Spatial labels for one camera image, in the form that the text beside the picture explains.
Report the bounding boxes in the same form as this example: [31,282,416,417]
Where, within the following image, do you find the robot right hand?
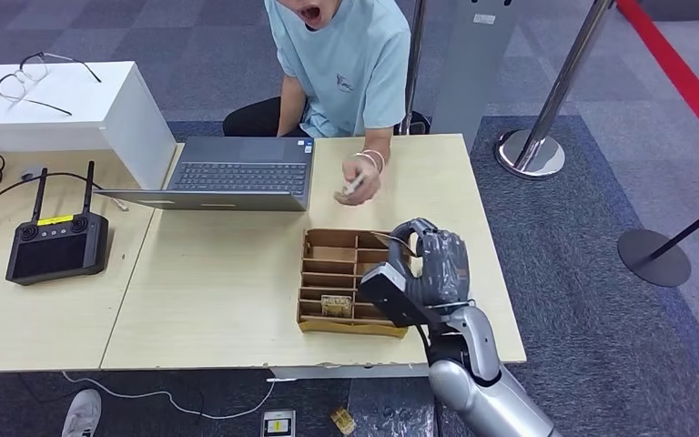
[385,218,471,310]

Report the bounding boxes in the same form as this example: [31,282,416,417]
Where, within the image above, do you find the person's left hand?
[332,158,382,208]

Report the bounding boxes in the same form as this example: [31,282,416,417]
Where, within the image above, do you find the wooden card organizer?
[296,228,414,339]

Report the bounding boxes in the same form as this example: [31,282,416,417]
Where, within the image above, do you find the person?
[222,0,412,208]

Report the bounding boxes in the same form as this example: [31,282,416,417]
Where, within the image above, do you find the grey laptop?
[91,136,316,213]

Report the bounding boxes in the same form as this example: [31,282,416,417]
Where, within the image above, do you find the clear plastic sheet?
[347,376,436,437]

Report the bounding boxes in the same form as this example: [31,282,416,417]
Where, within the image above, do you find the grey metal kiosk panel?
[429,0,522,153]

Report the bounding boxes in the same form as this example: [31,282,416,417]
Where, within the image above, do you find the thin chrome pole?
[397,0,432,137]

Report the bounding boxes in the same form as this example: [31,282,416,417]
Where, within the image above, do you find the small yellow paper scrap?
[329,407,358,437]

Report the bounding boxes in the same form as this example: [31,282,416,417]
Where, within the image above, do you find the metal floor socket plate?
[259,409,297,437]

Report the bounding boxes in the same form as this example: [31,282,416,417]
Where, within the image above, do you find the red barrier belt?
[615,0,699,165]

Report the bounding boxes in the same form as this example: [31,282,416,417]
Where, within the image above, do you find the white cabinet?
[0,60,177,192]

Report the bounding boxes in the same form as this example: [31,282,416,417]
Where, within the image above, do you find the black remote controller with antennas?
[4,160,110,287]

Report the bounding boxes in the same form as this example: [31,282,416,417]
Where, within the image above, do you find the black-rimmed eyeglasses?
[0,51,103,117]

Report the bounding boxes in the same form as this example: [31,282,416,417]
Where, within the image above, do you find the white shoe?
[61,389,103,437]

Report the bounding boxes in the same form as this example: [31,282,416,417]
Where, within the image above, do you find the pale wrist bracelet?
[362,147,387,173]
[352,151,380,173]

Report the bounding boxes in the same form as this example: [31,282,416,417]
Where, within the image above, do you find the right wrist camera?
[358,262,447,330]

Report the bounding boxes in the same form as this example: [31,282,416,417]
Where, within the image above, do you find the chrome stanchion post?
[495,0,613,180]

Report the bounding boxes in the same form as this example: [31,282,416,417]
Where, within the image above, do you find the white cable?
[59,371,298,422]

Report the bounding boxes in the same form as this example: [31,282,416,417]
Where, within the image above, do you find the black stanchion post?
[617,191,699,289]

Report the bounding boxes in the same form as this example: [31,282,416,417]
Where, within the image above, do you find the long black cable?
[0,171,104,229]

